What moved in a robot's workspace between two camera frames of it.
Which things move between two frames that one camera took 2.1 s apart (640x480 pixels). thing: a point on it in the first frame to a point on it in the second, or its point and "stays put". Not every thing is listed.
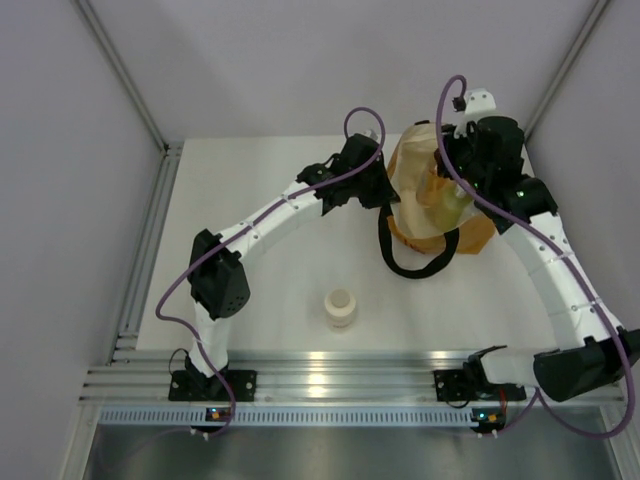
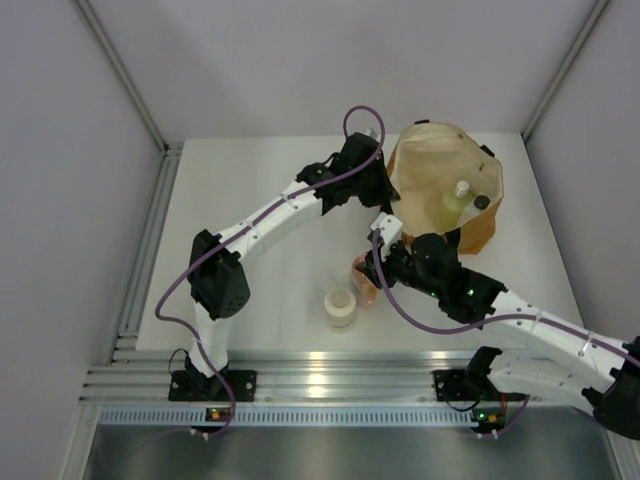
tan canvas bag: x=424 y=204 stays put
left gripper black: x=386 y=195 stays put
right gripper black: x=453 y=140 to x=387 y=255
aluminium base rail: x=295 y=377 stays put
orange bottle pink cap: x=429 y=192 to x=368 y=290
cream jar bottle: x=340 y=305 stays put
